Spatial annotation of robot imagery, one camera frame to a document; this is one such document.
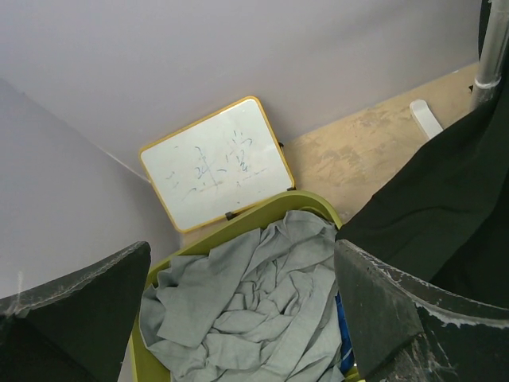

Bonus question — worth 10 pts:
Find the white metal clothes rack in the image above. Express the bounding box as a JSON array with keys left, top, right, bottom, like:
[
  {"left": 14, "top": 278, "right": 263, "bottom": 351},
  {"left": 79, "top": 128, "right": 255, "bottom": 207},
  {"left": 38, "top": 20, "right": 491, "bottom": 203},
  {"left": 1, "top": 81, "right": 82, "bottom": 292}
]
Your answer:
[{"left": 410, "top": 0, "right": 508, "bottom": 140}]

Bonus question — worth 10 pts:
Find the black t-shirt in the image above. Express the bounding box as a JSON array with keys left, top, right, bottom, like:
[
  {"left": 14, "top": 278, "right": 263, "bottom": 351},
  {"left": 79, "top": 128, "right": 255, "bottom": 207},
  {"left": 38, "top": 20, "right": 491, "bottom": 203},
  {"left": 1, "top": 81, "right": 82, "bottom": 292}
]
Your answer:
[{"left": 336, "top": 0, "right": 509, "bottom": 310}]

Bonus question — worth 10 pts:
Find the green plastic laundry bin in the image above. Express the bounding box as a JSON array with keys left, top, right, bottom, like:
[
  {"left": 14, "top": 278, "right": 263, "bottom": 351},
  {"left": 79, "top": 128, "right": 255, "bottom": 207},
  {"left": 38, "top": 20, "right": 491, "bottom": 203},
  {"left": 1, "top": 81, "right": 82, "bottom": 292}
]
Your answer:
[{"left": 128, "top": 190, "right": 343, "bottom": 381}]

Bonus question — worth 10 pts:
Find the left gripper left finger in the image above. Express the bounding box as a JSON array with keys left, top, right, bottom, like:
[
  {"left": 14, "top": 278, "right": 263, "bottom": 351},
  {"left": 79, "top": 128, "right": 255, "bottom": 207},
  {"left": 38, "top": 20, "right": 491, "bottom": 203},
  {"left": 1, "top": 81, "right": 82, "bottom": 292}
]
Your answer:
[{"left": 1, "top": 242, "right": 151, "bottom": 381}]

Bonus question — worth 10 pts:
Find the grey shirt in bin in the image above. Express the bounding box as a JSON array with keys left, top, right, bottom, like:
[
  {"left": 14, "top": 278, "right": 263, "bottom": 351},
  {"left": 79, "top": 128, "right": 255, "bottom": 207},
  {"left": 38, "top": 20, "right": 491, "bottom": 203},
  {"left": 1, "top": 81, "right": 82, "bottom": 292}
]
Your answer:
[{"left": 139, "top": 211, "right": 344, "bottom": 381}]

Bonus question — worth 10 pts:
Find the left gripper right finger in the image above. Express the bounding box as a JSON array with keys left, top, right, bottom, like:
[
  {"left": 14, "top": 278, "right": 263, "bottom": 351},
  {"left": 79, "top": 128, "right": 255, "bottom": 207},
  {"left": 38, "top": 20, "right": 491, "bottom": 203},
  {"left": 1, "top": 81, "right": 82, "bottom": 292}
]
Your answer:
[{"left": 334, "top": 240, "right": 508, "bottom": 381}]

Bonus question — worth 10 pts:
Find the blue garment in bin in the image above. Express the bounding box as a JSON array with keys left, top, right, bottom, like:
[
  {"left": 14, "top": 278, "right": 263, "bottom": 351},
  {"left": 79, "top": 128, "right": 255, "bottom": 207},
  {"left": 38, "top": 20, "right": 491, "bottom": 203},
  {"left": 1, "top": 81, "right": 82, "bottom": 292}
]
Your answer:
[{"left": 335, "top": 294, "right": 355, "bottom": 375}]

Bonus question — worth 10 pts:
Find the small whiteboard yellow frame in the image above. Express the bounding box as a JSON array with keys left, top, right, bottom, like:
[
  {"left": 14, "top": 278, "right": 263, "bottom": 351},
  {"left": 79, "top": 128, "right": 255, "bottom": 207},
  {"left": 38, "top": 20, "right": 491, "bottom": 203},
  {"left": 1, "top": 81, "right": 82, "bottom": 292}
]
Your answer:
[{"left": 139, "top": 96, "right": 295, "bottom": 233}]

